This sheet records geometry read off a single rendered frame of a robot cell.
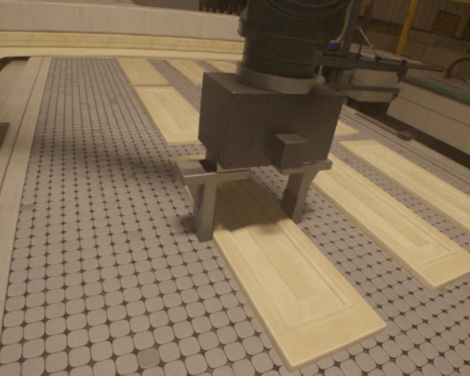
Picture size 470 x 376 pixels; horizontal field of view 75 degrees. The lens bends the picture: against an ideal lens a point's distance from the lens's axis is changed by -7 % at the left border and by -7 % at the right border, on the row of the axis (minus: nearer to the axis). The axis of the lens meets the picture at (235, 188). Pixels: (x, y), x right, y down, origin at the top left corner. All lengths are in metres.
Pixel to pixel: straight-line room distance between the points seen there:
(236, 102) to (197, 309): 0.33
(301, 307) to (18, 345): 0.43
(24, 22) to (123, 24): 0.62
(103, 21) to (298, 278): 2.24
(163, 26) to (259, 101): 2.13
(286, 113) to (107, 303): 0.42
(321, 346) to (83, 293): 0.38
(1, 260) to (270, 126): 0.52
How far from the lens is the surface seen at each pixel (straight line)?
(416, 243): 0.84
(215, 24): 2.73
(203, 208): 0.62
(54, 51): 2.56
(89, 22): 2.55
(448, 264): 0.83
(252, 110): 0.52
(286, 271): 0.62
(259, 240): 0.67
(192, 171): 0.58
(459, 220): 1.03
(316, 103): 0.58
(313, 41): 0.54
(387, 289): 0.70
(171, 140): 1.06
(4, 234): 0.75
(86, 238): 0.70
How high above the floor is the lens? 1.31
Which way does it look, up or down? 30 degrees down
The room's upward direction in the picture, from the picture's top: 9 degrees clockwise
